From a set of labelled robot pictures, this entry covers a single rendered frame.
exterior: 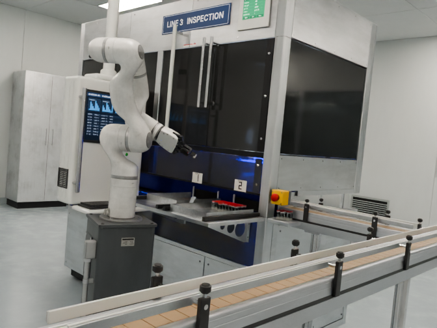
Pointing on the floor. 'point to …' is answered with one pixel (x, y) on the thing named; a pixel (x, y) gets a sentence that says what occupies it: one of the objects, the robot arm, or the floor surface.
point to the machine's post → (274, 128)
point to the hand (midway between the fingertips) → (186, 150)
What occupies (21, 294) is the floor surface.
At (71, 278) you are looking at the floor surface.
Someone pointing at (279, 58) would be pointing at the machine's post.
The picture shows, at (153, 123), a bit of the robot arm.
